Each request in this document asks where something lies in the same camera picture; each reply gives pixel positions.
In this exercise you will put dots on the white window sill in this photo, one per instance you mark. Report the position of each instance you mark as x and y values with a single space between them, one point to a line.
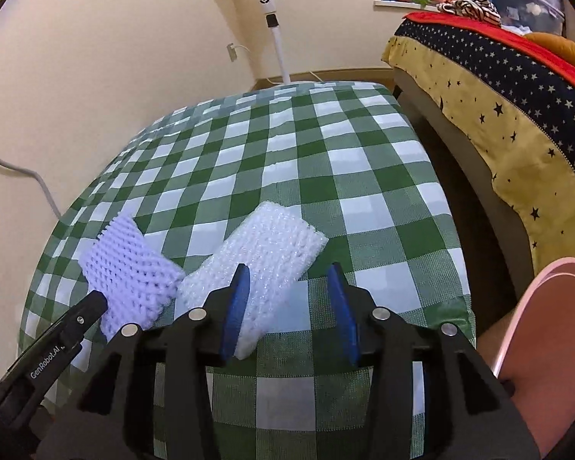
388 4

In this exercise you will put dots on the white foam fruit net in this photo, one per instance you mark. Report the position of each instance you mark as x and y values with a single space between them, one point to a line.
263 258

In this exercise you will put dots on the white wall socket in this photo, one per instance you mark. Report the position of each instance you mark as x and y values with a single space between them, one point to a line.
231 52

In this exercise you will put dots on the striped cloth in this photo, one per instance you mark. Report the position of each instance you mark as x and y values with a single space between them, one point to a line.
474 5

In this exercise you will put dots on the green checked bed cover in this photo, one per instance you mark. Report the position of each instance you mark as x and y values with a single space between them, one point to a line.
292 163

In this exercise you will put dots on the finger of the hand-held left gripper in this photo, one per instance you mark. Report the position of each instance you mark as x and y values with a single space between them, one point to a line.
88 311

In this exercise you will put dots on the lilac foam fruit net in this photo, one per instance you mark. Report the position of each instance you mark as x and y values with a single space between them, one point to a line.
129 268

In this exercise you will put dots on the red blanket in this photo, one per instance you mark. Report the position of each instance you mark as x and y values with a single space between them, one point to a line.
508 38

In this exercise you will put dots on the white standing fan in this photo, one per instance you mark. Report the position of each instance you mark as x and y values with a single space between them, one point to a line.
273 33

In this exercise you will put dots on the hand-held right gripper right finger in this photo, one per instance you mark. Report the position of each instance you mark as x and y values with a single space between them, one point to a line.
342 311

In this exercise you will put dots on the star print quilt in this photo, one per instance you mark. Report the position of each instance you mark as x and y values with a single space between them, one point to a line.
498 100

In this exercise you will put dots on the grey bed frame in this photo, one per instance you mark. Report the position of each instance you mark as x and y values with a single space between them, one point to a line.
465 163

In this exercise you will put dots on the clear plastic storage box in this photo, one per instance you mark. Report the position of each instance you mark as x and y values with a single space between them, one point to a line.
527 7

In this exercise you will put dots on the pink bin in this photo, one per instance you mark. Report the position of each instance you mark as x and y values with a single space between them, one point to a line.
551 345

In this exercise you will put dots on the orange pillow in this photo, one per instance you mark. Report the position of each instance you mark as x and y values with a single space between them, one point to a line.
563 50

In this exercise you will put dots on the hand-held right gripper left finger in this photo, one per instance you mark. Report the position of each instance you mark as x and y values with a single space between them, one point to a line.
235 311

